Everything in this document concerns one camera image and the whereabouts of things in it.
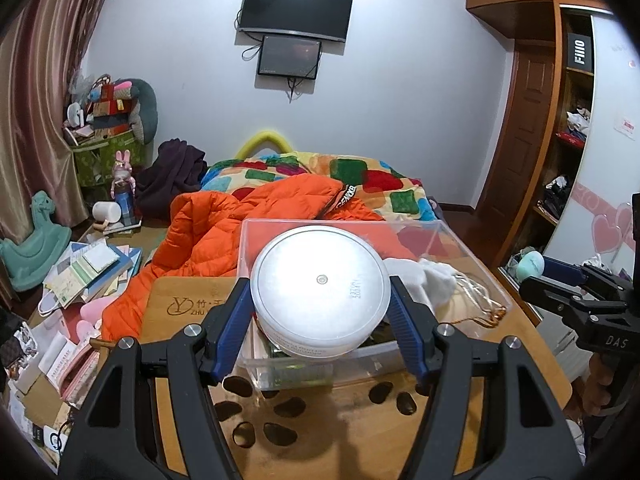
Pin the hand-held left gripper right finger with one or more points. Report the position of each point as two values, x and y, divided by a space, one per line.
407 335

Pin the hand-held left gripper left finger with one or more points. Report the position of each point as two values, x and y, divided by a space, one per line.
232 325

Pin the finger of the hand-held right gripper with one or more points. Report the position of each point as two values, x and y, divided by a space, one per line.
550 294
562 270

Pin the mint green round object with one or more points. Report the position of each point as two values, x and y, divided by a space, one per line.
531 265

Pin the pink round jar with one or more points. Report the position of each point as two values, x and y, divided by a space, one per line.
320 285

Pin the clear plastic storage box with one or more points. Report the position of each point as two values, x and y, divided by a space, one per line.
450 245

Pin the person's right hand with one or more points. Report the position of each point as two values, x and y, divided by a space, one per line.
602 380

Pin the grey flat box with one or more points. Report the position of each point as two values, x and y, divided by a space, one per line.
567 360

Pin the black and white clothes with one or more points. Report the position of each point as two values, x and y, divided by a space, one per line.
556 195

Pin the orange down jacket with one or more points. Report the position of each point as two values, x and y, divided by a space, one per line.
210 230

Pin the wooden desk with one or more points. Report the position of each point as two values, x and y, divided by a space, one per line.
350 420

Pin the white heart-print sliding door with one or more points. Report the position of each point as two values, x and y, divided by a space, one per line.
615 160

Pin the red folded cloth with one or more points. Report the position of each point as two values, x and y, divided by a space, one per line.
570 139

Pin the brown wooden door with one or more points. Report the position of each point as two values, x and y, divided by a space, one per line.
525 135

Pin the white crumpled clothes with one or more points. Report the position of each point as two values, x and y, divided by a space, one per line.
580 120

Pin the colourful patterned blanket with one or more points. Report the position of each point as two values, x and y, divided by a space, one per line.
380 180

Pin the wooden wardrobe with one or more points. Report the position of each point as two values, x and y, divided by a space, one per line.
555 110

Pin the dark purple cloth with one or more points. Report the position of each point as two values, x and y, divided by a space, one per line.
170 175

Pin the pink bunny doll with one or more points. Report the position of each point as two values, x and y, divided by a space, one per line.
122 180

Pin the yellow foam arch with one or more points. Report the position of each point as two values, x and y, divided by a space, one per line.
265 137

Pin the scattered papers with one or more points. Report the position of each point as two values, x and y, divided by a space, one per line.
45 360

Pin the green storage box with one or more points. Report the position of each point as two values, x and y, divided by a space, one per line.
105 157

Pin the teal rocking horse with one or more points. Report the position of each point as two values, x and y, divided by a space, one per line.
30 255

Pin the black box with white print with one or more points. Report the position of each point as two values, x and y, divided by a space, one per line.
581 52

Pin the grey cushion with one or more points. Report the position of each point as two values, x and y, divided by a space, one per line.
147 105

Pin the patchwork plush toys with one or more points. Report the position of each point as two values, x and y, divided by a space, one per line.
107 100

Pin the pink brown curtain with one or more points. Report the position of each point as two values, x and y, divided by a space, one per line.
35 110

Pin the small black wall monitor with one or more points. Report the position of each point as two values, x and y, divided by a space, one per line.
289 56

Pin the black wall television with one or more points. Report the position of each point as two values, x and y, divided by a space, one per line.
295 7

